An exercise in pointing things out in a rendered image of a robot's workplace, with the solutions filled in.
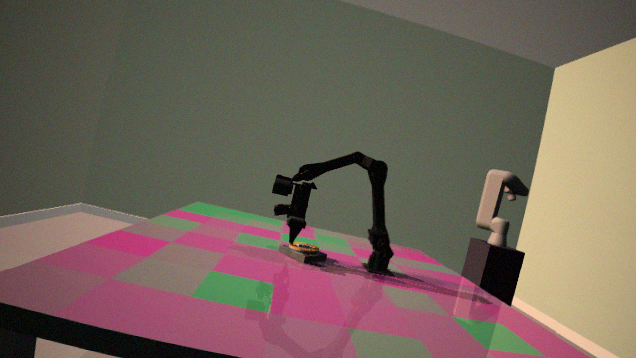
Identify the orange round plate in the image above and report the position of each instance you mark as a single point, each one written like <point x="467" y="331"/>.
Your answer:
<point x="312" y="249"/>

